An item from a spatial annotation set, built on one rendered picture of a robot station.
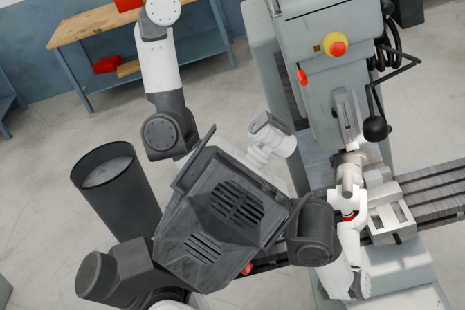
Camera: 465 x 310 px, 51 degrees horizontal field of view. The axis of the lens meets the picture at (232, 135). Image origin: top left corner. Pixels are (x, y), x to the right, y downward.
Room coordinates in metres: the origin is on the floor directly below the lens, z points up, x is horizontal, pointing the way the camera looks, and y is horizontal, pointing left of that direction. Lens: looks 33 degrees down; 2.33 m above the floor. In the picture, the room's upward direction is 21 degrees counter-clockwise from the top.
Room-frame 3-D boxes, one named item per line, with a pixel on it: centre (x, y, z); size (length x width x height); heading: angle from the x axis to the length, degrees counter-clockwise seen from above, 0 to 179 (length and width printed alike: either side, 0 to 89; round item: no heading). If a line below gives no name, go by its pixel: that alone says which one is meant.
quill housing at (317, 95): (1.32, -0.35, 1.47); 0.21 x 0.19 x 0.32; 82
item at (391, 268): (1.32, -0.35, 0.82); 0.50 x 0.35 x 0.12; 172
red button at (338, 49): (1.07, -0.32, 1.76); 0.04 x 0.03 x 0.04; 82
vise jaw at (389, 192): (1.25, -0.41, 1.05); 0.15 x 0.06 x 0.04; 82
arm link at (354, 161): (1.23, -0.32, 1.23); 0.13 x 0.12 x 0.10; 67
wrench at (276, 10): (1.18, -0.22, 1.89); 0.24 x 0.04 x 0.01; 170
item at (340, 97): (1.21, -0.34, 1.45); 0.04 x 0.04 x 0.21; 82
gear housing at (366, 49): (1.36, -0.36, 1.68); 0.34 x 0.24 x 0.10; 172
